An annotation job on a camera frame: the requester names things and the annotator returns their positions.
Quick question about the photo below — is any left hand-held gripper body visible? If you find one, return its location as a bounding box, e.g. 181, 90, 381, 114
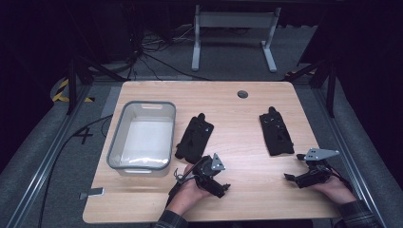
190, 153, 226, 198

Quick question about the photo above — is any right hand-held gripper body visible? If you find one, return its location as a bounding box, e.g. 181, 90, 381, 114
296, 147, 341, 190

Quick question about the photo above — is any black glove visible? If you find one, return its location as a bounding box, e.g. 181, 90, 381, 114
259, 105, 296, 157
174, 112, 215, 164

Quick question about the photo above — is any person's right hand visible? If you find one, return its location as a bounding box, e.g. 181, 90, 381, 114
312, 175, 357, 206

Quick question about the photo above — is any person's left hand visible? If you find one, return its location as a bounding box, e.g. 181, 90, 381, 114
165, 163, 213, 217

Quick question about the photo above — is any black metal stand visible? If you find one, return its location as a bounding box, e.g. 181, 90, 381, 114
65, 56, 128, 116
284, 59, 337, 119

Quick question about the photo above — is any grey tape strip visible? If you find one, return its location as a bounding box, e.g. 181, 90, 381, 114
78, 187, 106, 200

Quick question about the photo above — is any yellow black hazard tape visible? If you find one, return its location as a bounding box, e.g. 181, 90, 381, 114
51, 78, 96, 104

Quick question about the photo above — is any left hand-held gripper cable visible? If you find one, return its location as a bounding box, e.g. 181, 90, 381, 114
173, 158, 205, 185

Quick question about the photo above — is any hand-held gripper cable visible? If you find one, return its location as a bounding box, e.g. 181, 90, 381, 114
173, 158, 205, 185
328, 165, 354, 192

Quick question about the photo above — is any right hand-held gripper cable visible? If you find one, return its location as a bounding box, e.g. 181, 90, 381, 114
328, 165, 354, 192

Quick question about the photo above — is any aluminium floor rail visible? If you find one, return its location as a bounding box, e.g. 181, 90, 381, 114
5, 85, 92, 228
312, 85, 388, 228

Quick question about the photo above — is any bundle of floor cables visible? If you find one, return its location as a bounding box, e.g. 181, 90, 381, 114
125, 23, 212, 82

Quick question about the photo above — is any black floor cable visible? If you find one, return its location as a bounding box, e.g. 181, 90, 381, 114
37, 113, 114, 228

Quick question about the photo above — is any white metal desk frame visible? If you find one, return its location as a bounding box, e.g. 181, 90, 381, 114
191, 4, 282, 73

